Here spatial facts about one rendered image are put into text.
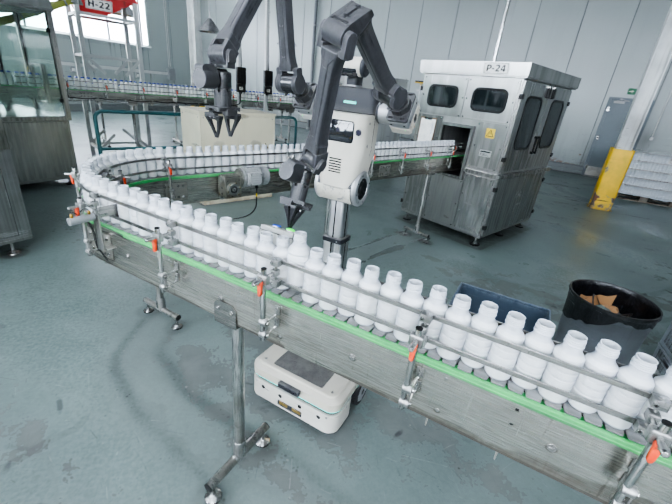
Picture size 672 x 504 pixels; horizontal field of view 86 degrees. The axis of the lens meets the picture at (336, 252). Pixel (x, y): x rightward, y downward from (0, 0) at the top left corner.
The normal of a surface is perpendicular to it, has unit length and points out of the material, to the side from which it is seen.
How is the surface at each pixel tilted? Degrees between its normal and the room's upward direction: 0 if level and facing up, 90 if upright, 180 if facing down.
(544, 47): 90
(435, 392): 90
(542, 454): 90
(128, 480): 0
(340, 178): 90
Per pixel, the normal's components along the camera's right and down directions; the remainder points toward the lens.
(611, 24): -0.49, 0.31
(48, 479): 0.10, -0.91
